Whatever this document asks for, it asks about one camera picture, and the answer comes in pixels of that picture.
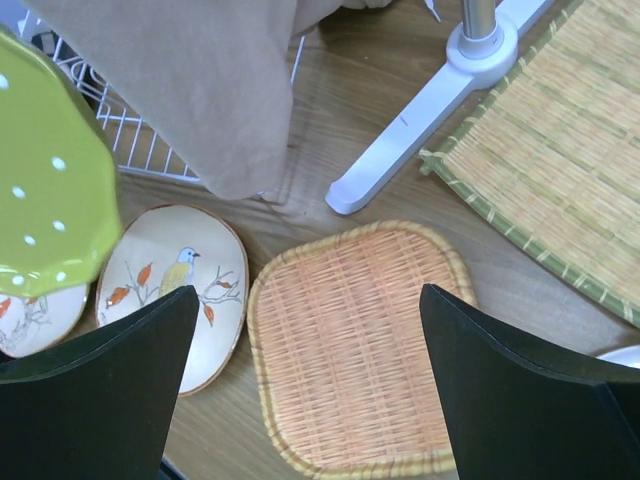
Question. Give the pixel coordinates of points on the white leaf pattern plate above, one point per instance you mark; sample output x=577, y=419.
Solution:
x=627, y=356

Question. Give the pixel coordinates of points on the beige t-shirt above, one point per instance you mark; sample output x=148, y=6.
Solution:
x=200, y=90

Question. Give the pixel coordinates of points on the bird pattern plate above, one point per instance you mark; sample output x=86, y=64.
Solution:
x=171, y=246
x=29, y=325

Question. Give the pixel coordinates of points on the right bird pattern plate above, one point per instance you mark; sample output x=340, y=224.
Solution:
x=171, y=246

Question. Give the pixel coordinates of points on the left bird pattern plate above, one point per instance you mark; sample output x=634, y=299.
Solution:
x=29, y=325

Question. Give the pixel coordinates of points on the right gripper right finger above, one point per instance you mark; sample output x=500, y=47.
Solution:
x=517, y=406

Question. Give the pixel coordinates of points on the orange woven bamboo tray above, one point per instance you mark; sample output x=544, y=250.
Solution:
x=344, y=377

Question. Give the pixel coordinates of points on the green yellow woven mat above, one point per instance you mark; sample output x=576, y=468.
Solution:
x=550, y=158

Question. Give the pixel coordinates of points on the white clothes rack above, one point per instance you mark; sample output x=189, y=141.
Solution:
x=479, y=52

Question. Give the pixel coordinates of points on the green polka dot plate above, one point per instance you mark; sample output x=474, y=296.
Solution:
x=59, y=210

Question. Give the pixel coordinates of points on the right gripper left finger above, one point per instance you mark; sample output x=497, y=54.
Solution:
x=98, y=406

